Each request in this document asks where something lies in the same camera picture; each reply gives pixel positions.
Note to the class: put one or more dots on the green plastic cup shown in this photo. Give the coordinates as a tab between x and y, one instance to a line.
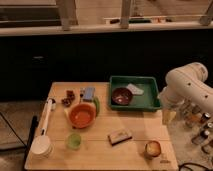
73	141

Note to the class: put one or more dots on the green vegetable toy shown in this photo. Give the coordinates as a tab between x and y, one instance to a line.
97	105

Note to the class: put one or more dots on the orange bowl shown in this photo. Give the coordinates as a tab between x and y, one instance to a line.
82	115

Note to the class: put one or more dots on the small metal utensil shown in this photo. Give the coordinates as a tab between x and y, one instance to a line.
81	94

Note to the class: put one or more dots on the green plastic tray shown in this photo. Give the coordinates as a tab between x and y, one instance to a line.
147	101

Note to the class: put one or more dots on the wooden block eraser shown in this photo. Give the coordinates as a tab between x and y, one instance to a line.
119	136

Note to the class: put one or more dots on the white long-handled brush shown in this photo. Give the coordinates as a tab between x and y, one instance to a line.
41	145

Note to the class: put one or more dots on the spice jars on floor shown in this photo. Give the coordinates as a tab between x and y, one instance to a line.
194	121

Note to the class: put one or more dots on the red yellow apple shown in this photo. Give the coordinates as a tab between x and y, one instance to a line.
152	149

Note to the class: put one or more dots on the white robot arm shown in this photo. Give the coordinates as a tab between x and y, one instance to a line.
186	83

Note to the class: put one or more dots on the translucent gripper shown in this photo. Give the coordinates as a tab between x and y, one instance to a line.
167	116

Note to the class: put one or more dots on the brown toy pieces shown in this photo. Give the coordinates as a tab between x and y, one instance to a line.
70	97

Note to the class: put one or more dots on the dark red bowl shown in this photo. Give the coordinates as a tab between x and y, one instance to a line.
121	96

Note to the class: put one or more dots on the white cloth in tray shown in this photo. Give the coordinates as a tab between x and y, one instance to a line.
134	89

